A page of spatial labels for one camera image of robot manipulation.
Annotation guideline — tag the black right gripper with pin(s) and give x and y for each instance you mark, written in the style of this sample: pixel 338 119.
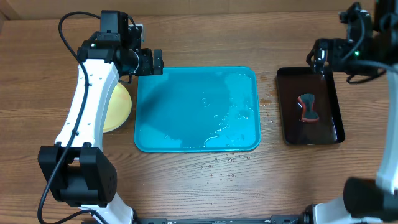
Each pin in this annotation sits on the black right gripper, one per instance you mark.
pixel 317 55

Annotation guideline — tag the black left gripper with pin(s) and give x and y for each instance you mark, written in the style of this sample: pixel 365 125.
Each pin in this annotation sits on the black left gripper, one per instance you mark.
pixel 146 70

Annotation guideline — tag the orange and black sponge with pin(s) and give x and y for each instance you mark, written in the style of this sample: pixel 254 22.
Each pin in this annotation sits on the orange and black sponge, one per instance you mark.
pixel 306 102

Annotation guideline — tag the yellow-green plate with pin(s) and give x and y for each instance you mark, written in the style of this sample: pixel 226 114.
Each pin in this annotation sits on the yellow-green plate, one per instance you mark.
pixel 119 108

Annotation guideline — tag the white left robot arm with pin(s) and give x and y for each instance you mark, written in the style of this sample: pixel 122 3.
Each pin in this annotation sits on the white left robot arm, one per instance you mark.
pixel 76 169

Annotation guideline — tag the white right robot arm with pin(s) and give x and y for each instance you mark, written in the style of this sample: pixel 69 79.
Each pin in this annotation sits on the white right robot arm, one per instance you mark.
pixel 368 52

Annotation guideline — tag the black rectangular tray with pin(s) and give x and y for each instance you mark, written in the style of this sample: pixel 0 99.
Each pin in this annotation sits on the black rectangular tray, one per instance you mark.
pixel 293 82

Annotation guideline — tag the teal plastic tray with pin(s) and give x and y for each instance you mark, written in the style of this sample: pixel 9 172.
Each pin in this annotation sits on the teal plastic tray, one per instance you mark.
pixel 198 109

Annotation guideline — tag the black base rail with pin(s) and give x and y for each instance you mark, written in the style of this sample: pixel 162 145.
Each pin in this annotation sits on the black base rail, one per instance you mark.
pixel 275 219

